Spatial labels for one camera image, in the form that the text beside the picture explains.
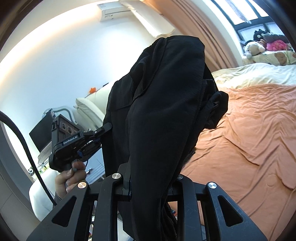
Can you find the black pants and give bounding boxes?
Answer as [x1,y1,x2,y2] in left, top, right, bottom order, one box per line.
[102,36,228,240]

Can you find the person left hand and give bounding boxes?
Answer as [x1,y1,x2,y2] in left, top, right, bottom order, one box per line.
[55,161,87,199]

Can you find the black monitor screen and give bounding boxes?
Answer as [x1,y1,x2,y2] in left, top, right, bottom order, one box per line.
[29,113,54,152]

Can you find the cream padded headboard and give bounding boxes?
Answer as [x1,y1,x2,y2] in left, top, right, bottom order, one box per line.
[73,82,114,131]

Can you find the orange fleece blanket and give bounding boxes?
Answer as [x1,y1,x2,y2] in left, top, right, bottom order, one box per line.
[182,84,295,240]

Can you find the left pink curtain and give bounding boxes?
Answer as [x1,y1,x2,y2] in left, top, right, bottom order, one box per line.
[144,0,242,72]

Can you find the cream bed sheet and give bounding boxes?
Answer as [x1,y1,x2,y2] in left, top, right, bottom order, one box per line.
[212,63,295,89]

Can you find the beige plush toy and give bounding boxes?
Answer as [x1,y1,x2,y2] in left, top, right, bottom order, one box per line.
[244,41,265,60]

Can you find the black plush toy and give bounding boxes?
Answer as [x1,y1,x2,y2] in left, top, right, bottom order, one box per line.
[253,29,268,42]

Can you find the bear print cushion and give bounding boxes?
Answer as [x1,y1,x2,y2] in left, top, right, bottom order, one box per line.
[242,50,296,66]

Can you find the black framed window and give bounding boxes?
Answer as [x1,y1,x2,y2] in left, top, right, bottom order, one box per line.
[212,0,283,42]

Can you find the pink plush toy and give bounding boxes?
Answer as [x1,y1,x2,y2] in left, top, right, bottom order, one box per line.
[266,40,287,51]

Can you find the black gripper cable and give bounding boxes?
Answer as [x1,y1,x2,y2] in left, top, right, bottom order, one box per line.
[0,110,57,207]

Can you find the white wall air conditioner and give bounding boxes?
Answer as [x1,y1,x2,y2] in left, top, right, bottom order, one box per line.
[97,1,132,22]

